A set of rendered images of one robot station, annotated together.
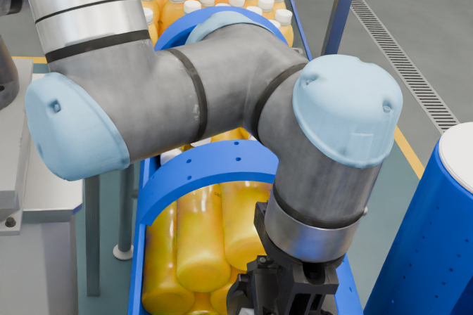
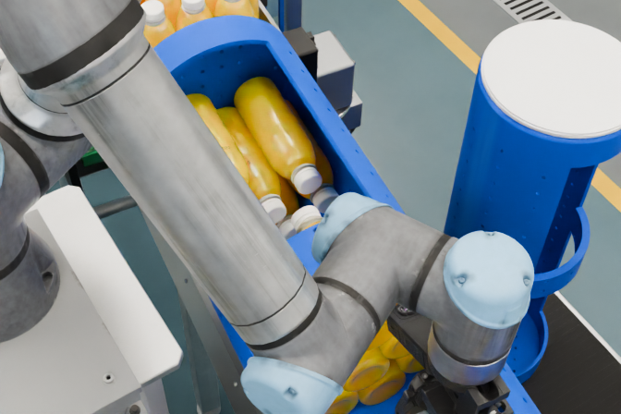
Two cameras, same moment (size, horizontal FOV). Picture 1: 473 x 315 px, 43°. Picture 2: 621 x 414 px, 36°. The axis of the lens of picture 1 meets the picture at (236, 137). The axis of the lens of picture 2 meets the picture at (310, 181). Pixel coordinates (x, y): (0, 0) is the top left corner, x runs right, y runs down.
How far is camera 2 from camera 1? 0.50 m
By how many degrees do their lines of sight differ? 18
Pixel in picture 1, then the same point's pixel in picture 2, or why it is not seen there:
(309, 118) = (470, 309)
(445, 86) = not seen: outside the picture
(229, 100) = (390, 301)
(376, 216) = (393, 103)
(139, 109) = (342, 356)
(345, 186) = (505, 336)
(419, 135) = not seen: outside the picture
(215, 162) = (307, 262)
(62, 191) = (155, 348)
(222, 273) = not seen: hidden behind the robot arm
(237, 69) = (387, 273)
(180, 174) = not seen: hidden behind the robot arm
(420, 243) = (492, 189)
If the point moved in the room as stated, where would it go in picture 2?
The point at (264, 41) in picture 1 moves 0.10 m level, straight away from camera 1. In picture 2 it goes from (392, 230) to (359, 146)
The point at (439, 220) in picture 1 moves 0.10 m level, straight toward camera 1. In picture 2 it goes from (507, 164) to (505, 210)
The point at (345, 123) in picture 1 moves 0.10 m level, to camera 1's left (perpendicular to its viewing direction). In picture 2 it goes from (502, 308) to (386, 335)
